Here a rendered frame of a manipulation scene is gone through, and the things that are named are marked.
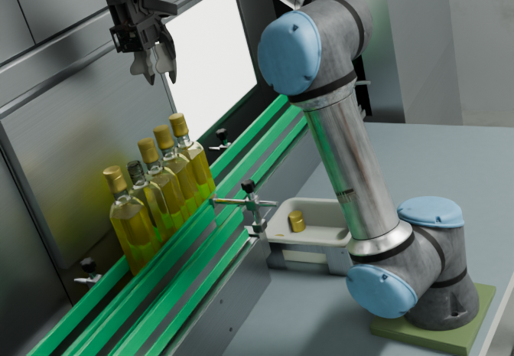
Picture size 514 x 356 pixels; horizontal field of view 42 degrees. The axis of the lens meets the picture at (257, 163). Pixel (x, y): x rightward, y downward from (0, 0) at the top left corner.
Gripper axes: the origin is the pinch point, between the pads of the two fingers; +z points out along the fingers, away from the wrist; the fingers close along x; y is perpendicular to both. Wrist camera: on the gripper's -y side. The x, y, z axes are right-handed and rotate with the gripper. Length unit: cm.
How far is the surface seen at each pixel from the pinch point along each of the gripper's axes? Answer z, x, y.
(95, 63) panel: -6.2, -12.1, 5.3
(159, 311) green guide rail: 30, 14, 38
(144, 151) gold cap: 10.8, 0.2, 13.1
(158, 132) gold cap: 9.4, 0.3, 7.3
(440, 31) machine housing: 42, 22, -135
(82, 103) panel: -0.4, -12.1, 13.0
